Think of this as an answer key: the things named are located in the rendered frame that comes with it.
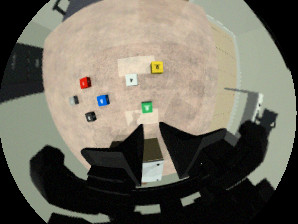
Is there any small green block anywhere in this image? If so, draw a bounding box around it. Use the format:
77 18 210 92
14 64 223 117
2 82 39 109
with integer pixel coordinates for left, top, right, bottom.
141 101 153 113

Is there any red digit block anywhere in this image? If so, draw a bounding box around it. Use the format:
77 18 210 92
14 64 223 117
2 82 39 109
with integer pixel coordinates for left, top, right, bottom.
80 77 92 89

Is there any blue block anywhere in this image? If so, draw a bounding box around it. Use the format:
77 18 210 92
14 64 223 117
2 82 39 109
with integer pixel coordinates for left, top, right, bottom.
97 95 110 107

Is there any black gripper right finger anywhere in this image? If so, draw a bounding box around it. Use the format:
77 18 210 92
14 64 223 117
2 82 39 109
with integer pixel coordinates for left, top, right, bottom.
160 121 227 180

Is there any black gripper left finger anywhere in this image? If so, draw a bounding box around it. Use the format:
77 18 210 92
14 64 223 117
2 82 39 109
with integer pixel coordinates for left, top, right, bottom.
81 124 144 186

